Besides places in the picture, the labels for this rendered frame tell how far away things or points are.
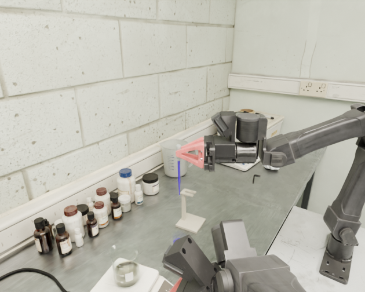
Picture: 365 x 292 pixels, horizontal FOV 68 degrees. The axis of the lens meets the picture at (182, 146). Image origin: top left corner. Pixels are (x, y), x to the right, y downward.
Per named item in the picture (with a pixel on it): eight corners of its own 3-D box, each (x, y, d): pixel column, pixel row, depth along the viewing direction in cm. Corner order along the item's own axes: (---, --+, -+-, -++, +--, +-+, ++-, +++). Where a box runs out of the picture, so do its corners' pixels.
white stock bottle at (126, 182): (131, 192, 114) (128, 164, 109) (139, 200, 109) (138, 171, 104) (115, 198, 110) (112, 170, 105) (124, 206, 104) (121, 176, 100)
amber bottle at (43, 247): (54, 242, 86) (47, 214, 82) (53, 251, 82) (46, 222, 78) (38, 245, 85) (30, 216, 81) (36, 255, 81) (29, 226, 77)
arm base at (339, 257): (324, 251, 72) (354, 263, 68) (335, 214, 87) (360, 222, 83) (318, 273, 75) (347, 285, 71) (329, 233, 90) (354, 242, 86)
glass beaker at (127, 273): (146, 274, 64) (144, 246, 61) (131, 295, 59) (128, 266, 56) (121, 265, 67) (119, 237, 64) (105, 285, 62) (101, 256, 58)
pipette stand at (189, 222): (205, 220, 97) (207, 189, 92) (196, 233, 90) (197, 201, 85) (185, 214, 100) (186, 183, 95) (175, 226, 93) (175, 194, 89)
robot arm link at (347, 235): (342, 230, 71) (364, 231, 71) (328, 210, 79) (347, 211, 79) (337, 248, 74) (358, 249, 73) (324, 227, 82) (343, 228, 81)
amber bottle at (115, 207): (109, 218, 98) (107, 197, 95) (117, 212, 101) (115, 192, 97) (116, 221, 96) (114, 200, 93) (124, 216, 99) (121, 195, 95)
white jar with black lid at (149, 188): (141, 194, 112) (139, 179, 110) (146, 186, 118) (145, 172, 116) (156, 196, 111) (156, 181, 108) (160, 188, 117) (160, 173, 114)
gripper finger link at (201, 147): (174, 144, 67) (212, 144, 66) (176, 135, 74) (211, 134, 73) (175, 168, 70) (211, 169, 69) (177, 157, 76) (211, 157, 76)
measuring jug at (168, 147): (198, 167, 135) (199, 139, 130) (196, 180, 123) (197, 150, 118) (162, 165, 137) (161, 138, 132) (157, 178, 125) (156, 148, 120)
